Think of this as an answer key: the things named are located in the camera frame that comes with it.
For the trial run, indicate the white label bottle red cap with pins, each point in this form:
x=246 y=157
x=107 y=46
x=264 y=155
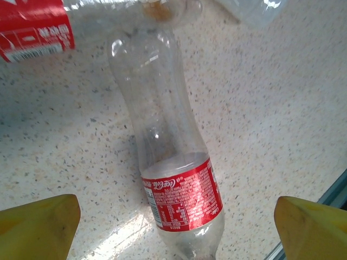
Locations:
x=252 y=13

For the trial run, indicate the cola bottle red cap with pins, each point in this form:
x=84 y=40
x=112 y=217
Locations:
x=187 y=203

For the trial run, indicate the aluminium mounting rail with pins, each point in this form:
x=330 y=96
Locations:
x=334 y=188

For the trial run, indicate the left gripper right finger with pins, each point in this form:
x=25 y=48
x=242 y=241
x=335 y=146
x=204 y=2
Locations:
x=314 y=233

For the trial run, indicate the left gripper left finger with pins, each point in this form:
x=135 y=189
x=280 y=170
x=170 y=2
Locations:
x=32 y=230

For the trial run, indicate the cola bottle with brown residue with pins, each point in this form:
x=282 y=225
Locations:
x=32 y=32

